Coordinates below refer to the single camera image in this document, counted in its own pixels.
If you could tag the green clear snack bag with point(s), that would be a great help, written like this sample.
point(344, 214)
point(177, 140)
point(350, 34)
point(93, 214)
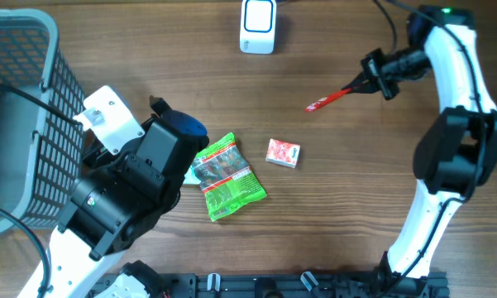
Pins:
point(226, 178)

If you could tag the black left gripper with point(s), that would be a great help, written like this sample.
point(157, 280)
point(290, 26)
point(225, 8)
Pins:
point(96, 156)

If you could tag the small red sauce sachet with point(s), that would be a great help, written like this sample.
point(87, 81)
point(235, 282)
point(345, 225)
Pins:
point(283, 153)

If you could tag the red Nescafe coffee stick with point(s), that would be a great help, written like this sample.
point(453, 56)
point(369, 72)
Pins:
point(324, 101)

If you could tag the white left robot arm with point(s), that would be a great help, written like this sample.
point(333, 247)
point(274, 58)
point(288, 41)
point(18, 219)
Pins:
point(119, 200)

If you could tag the light blue small packet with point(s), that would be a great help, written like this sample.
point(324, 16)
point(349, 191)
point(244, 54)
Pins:
point(190, 178)

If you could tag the grey plastic mesh basket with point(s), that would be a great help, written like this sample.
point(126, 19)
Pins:
point(40, 151)

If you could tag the white barcode scanner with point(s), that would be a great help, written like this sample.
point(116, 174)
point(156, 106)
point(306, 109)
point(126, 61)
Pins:
point(257, 27)

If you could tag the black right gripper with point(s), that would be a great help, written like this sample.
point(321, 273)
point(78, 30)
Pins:
point(374, 78)

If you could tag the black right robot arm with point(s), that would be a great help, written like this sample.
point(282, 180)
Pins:
point(458, 152)

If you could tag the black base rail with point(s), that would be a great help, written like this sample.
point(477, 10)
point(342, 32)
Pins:
point(352, 284)

